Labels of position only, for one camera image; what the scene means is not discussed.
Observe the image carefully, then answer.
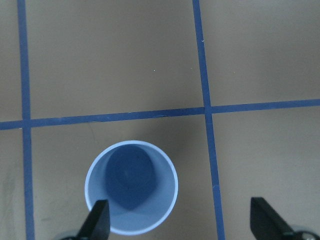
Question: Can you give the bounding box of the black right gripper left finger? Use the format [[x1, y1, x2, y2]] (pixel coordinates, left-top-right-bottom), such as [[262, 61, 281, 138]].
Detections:
[[75, 199, 111, 240]]

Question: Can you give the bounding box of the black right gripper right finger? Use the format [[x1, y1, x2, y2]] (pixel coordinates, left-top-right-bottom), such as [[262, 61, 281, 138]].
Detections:
[[250, 197, 320, 240]]

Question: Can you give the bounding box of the light blue cup far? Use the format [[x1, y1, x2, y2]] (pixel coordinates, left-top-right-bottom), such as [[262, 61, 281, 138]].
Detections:
[[84, 140, 179, 236]]

